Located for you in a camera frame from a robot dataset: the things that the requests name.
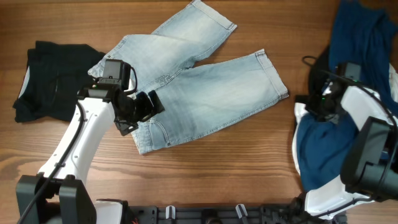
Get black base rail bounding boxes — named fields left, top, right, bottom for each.
left=130, top=204, right=348, bottom=224

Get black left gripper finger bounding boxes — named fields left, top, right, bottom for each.
left=134, top=91, right=154, bottom=122
left=148, top=90, right=165, bottom=114

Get light blue denim shorts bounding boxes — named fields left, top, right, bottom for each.
left=105, top=0, right=288, bottom=154

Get black folded t-shirt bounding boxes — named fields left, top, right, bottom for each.
left=13, top=40, right=105, bottom=123

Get dark blue shirt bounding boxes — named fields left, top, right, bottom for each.
left=301, top=1, right=397, bottom=191

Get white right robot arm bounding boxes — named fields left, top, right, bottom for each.
left=289, top=78, right=397, bottom=223

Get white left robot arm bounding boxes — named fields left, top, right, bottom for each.
left=16, top=85, right=164, bottom=223

